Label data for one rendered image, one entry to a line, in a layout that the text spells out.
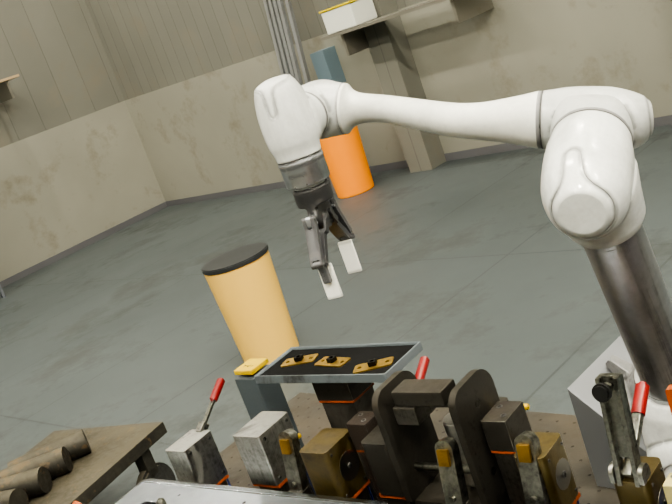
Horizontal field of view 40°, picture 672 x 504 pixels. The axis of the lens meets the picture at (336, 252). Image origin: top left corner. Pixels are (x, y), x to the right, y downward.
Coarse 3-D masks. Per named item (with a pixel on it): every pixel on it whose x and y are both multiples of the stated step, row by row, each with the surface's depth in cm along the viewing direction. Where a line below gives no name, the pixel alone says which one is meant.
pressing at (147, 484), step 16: (144, 480) 212; (160, 480) 209; (128, 496) 208; (144, 496) 205; (160, 496) 202; (176, 496) 199; (192, 496) 197; (208, 496) 194; (224, 496) 192; (240, 496) 189; (256, 496) 187; (272, 496) 185; (288, 496) 182; (304, 496) 179; (320, 496) 177; (336, 496) 175
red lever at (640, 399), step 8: (640, 384) 146; (640, 392) 145; (648, 392) 146; (640, 400) 144; (632, 408) 144; (640, 408) 144; (632, 416) 144; (640, 416) 143; (640, 424) 143; (640, 432) 142; (624, 464) 140; (624, 472) 139
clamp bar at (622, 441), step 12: (600, 384) 135; (612, 384) 138; (624, 384) 138; (600, 396) 135; (612, 396) 138; (624, 396) 137; (612, 408) 139; (624, 408) 137; (612, 420) 139; (624, 420) 137; (612, 432) 139; (624, 432) 137; (612, 444) 139; (624, 444) 139; (636, 444) 139; (612, 456) 140; (624, 456) 140; (636, 456) 138; (636, 468) 138; (636, 480) 138
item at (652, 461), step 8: (640, 456) 145; (648, 464) 142; (656, 464) 141; (656, 472) 140; (624, 480) 140; (632, 480) 140; (648, 480) 138; (656, 480) 140; (664, 480) 142; (616, 488) 141; (624, 488) 140; (632, 488) 140; (640, 488) 139; (648, 488) 138; (656, 488) 140; (624, 496) 141; (632, 496) 140; (640, 496) 139; (648, 496) 139; (656, 496) 140; (664, 496) 142
